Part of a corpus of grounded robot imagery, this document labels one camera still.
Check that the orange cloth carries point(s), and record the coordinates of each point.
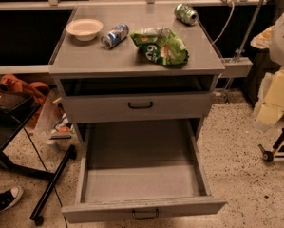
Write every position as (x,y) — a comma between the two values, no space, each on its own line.
(38,90)

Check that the black middle drawer handle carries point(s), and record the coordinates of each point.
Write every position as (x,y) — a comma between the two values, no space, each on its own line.
(145,215)

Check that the blue silver redbull can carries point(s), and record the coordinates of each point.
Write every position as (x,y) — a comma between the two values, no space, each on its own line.
(115,36)

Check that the black top drawer handle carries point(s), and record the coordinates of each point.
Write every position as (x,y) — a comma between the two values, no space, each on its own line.
(140,105)

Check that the black sneaker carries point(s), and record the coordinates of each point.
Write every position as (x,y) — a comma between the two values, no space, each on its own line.
(10,197)

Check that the closed grey top drawer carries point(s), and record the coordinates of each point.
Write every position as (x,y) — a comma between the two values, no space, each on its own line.
(113,108)

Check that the black drawer handle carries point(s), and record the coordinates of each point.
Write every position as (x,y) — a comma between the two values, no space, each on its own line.
(140,105)
(145,215)

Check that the open grey middle drawer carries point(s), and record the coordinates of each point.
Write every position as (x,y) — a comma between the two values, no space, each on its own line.
(141,166)

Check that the clear plastic bag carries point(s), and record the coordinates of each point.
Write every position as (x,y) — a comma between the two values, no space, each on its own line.
(49,116)

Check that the green soda can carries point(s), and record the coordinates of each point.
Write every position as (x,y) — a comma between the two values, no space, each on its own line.
(186,14)

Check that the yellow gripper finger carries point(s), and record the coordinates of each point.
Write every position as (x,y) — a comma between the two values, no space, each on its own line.
(270,105)

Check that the metal pole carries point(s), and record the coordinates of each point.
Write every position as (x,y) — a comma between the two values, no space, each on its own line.
(235,59)

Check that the grey drawer cabinet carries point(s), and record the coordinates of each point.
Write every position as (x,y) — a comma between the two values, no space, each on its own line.
(87,68)

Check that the green chip bag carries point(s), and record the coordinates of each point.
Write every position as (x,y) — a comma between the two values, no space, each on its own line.
(161,46)

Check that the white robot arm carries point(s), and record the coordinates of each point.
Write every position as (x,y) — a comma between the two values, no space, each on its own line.
(272,38)

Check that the white paper bowl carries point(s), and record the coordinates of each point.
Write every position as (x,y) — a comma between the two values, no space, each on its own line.
(84,29)

